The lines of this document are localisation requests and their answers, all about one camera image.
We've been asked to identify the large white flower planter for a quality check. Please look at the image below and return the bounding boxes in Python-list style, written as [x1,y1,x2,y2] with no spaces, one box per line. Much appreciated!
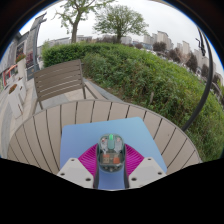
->
[6,82,26,120]

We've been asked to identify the transparent computer mouse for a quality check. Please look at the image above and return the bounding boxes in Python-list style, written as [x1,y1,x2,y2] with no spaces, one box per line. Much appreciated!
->
[96,133,127,174]

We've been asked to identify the tall thick-trunked tree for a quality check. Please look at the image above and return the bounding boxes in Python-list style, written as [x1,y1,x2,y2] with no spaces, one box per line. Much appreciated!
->
[52,0,115,45]

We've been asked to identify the tall grey sign pillar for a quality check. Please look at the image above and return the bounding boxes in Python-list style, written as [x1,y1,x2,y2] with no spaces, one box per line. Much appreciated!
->
[25,12,48,81]

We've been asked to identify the blue mouse pad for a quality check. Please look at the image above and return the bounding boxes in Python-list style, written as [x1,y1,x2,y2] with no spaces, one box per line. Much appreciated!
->
[59,116,168,191]

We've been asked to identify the round-crowned tree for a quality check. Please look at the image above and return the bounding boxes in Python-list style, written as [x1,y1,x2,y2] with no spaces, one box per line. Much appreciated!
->
[92,3,150,45]

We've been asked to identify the small white flower planter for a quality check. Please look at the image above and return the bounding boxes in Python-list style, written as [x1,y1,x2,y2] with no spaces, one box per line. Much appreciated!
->
[14,53,28,85]

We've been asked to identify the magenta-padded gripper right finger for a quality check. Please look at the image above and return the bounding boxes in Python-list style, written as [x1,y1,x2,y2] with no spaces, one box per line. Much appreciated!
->
[124,143,167,190]

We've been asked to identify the green hedge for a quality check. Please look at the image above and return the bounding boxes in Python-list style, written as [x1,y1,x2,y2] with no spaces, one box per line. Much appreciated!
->
[41,41,224,163]

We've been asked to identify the black curved pole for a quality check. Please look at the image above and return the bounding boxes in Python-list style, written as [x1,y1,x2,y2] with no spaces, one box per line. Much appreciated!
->
[180,26,215,132]

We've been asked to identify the brown slatted chair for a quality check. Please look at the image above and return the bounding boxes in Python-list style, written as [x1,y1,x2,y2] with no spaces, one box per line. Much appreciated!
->
[31,59,100,116]

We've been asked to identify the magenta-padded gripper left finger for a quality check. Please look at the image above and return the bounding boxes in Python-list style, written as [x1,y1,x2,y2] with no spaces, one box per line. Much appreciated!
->
[56,143,100,190]

